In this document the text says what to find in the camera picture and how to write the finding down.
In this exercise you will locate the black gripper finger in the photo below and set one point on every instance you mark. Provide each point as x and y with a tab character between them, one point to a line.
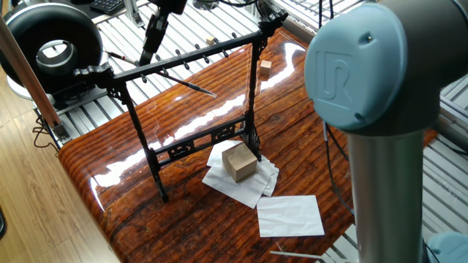
147	47
161	29

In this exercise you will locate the small aluminium bracket stand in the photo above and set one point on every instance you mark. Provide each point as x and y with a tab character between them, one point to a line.
133	14

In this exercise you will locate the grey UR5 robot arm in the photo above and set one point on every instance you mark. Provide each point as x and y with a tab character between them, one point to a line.
373	73

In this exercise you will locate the black ornate pen rack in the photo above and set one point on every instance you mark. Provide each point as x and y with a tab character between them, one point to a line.
252	91

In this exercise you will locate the single white paper sheet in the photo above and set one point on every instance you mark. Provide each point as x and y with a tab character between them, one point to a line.
289	216

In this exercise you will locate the large wooden block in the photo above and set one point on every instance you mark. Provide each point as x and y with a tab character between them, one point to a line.
239	162

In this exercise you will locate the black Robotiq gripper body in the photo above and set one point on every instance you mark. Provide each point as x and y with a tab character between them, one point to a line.
170	5

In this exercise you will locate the thin white zip tie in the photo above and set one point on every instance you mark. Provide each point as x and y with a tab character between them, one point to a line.
300	254

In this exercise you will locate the wood grain table mat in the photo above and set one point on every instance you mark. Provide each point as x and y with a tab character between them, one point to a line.
278	146

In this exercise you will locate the black keyboard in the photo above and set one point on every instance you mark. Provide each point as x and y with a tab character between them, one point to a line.
106	5

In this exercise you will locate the small wooden cube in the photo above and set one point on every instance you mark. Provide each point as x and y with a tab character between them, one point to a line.
210	40
265	68

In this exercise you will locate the thin metal utensil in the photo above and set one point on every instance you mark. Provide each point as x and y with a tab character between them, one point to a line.
190	85

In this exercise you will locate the aluminium profile post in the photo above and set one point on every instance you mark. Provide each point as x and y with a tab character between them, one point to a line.
29	80

